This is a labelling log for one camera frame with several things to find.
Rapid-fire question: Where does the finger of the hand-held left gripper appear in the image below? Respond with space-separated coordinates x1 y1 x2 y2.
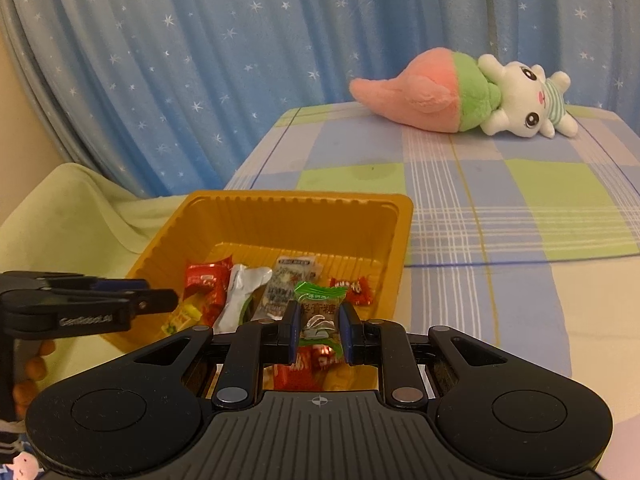
0 271 152 295
47 287 180 317

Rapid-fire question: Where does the blue starry curtain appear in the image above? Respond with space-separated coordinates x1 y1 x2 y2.
0 0 640 199

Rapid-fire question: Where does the blue printed cloth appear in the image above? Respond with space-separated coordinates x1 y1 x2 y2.
0 420 43 480

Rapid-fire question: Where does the bunny carrot plush toy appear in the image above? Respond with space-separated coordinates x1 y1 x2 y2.
349 47 578 140

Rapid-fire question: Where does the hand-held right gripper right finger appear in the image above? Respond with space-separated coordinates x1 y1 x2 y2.
337 302 506 411

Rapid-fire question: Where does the small red candy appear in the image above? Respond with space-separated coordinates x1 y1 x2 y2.
329 276 375 307

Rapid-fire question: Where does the person's left hand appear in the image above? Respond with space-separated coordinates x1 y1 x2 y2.
14 340 55 407

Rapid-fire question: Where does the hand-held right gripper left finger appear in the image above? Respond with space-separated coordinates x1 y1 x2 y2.
132 301 302 411

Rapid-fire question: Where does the yellow candy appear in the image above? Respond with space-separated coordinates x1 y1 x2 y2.
161 296 203 336

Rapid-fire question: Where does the green candy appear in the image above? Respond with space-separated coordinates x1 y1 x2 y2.
293 281 349 346

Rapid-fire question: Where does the light green cloth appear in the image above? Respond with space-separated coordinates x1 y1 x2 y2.
0 162 202 411

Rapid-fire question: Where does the orange plastic tray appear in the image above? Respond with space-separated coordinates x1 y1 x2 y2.
100 190 415 394

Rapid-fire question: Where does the plaid tablecloth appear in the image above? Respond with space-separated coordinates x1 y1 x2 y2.
222 101 640 421

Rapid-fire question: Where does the grey printed snack packet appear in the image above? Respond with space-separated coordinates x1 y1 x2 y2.
250 255 321 323

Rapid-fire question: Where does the red twist-wrapped candy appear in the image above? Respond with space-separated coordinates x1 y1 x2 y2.
274 347 321 392

